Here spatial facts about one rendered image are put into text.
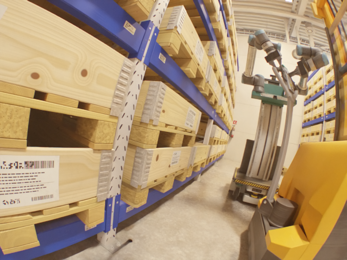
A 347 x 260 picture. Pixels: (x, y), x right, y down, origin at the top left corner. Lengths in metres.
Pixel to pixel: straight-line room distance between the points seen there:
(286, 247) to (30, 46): 1.11
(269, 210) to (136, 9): 1.34
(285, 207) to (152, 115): 0.95
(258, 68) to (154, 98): 6.86
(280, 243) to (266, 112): 1.86
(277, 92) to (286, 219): 1.76
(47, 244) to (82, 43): 0.72
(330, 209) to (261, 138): 1.70
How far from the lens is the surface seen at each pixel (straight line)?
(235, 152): 6.53
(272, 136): 2.31
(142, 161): 0.76
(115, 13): 0.67
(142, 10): 0.69
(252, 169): 2.25
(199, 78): 1.50
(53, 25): 0.45
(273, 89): 2.37
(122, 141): 0.71
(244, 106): 6.71
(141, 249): 1.02
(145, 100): 0.77
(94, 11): 0.61
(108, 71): 0.52
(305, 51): 1.33
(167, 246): 1.09
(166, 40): 0.91
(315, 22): 9.26
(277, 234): 0.92
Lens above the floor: 0.74
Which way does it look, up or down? level
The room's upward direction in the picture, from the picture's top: 13 degrees clockwise
